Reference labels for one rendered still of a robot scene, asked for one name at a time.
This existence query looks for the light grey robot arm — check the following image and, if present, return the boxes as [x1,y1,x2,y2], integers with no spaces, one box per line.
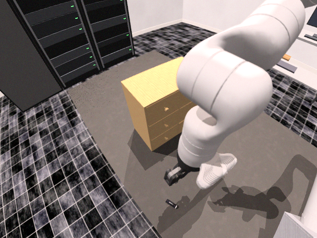
[176,0,317,189]

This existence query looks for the light wooden chest of drawers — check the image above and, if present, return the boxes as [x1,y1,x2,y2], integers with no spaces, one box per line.
[121,57,184,151]

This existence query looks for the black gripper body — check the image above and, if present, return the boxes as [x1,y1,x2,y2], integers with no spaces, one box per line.
[176,152,200,173]

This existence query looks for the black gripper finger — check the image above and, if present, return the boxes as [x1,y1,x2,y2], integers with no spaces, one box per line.
[164,164,190,186]

